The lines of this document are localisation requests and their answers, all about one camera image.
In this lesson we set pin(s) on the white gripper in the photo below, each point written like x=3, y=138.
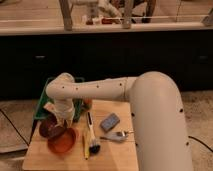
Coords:
x=64, y=111

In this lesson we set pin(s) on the dark red bowl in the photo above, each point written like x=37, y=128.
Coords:
x=49, y=128

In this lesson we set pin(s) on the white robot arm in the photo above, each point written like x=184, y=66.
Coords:
x=157, y=110

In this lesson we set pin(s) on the beige sponge block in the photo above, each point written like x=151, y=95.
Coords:
x=49, y=107

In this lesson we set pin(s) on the green plastic tray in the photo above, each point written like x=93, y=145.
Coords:
x=41, y=113

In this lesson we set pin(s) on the orange bowl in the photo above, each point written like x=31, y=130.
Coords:
x=64, y=143

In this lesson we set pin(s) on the grey blue sponge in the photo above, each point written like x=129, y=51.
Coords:
x=110, y=122

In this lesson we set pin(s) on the yellow pencil stick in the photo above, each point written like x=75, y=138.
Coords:
x=86, y=146

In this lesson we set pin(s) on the black bristle dish brush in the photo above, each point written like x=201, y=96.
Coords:
x=94, y=146

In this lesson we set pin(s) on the dark cabinet counter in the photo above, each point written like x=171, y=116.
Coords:
x=29, y=56

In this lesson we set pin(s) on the grey blue spoon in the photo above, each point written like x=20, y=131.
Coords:
x=115, y=136

